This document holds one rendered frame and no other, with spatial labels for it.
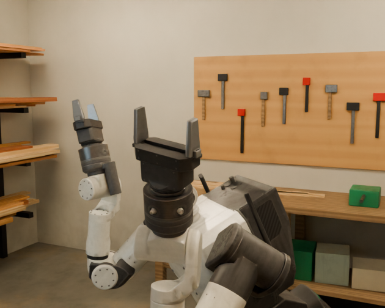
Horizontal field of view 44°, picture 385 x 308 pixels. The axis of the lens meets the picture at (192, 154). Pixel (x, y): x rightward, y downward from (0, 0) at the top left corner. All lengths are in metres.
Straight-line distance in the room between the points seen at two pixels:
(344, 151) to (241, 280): 3.01
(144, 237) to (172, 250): 0.06
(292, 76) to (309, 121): 0.39
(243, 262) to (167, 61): 3.53
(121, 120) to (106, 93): 0.31
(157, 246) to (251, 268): 0.24
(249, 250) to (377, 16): 3.11
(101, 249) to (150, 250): 0.60
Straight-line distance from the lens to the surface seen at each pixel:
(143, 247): 0.89
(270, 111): 4.05
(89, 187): 1.40
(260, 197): 1.21
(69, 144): 5.08
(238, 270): 1.02
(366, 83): 3.91
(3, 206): 4.59
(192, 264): 0.88
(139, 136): 0.83
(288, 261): 1.07
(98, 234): 1.46
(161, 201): 0.81
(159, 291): 0.91
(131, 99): 4.62
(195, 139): 0.77
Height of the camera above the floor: 1.67
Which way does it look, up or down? 8 degrees down
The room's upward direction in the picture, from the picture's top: straight up
